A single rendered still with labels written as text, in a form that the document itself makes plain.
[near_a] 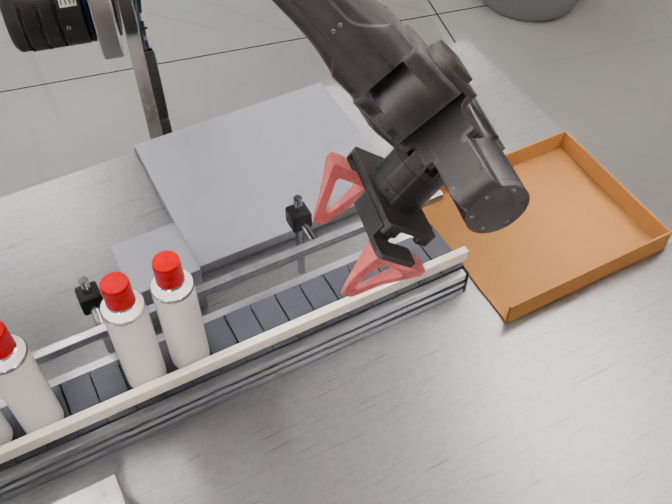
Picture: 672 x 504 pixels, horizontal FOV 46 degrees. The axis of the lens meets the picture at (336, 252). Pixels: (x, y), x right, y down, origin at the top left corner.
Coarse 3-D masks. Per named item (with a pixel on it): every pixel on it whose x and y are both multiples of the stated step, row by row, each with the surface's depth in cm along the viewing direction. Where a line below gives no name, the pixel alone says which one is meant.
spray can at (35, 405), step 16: (0, 320) 85; (0, 336) 84; (16, 336) 89; (0, 352) 85; (16, 352) 87; (0, 368) 86; (16, 368) 87; (32, 368) 90; (0, 384) 88; (16, 384) 88; (32, 384) 90; (48, 384) 95; (16, 400) 91; (32, 400) 92; (48, 400) 95; (16, 416) 94; (32, 416) 94; (48, 416) 96; (64, 416) 100
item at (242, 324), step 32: (288, 288) 113; (320, 288) 113; (224, 320) 110; (256, 320) 110; (288, 320) 110; (256, 352) 106; (64, 384) 103; (96, 384) 103; (128, 384) 103; (192, 384) 103
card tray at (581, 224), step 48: (528, 144) 133; (576, 144) 134; (528, 192) 131; (576, 192) 131; (624, 192) 127; (480, 240) 125; (528, 240) 125; (576, 240) 125; (624, 240) 125; (480, 288) 119; (528, 288) 119; (576, 288) 118
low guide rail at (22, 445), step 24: (432, 264) 111; (384, 288) 109; (312, 312) 106; (336, 312) 107; (264, 336) 104; (288, 336) 106; (216, 360) 102; (144, 384) 99; (168, 384) 100; (96, 408) 97; (120, 408) 99; (48, 432) 95; (0, 456) 94
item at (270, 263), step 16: (352, 224) 110; (320, 240) 108; (336, 240) 109; (272, 256) 106; (288, 256) 106; (240, 272) 105; (256, 272) 105; (208, 288) 103; (224, 288) 104; (80, 336) 98; (96, 336) 99; (32, 352) 97; (48, 352) 97; (64, 352) 98
